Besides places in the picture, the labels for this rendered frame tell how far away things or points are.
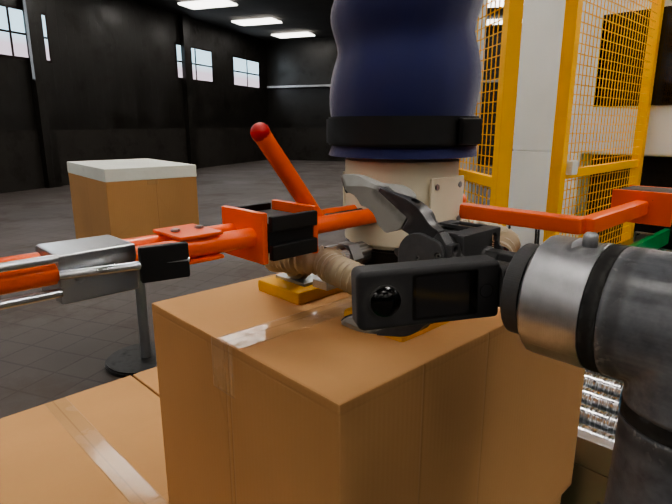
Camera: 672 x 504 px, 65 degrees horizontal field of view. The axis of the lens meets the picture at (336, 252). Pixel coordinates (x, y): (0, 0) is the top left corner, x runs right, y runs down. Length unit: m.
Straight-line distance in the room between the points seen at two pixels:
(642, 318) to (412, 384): 0.29
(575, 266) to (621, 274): 0.03
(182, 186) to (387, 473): 2.03
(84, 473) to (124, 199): 1.43
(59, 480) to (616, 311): 1.04
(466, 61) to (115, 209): 1.87
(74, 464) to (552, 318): 1.03
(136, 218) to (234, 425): 1.82
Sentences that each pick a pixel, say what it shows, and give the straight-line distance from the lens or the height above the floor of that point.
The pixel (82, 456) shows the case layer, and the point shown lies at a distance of 1.25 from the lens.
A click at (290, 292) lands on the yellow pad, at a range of 0.77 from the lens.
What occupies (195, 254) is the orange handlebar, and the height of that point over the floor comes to 1.07.
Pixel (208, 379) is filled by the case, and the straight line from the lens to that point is 0.71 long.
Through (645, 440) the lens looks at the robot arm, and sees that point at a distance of 0.39.
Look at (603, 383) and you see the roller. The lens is 1.57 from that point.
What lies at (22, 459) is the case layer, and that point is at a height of 0.54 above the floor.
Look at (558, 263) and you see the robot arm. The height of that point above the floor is 1.11.
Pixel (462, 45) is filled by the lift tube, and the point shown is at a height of 1.30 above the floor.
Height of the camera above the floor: 1.20
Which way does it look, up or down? 14 degrees down
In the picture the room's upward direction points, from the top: straight up
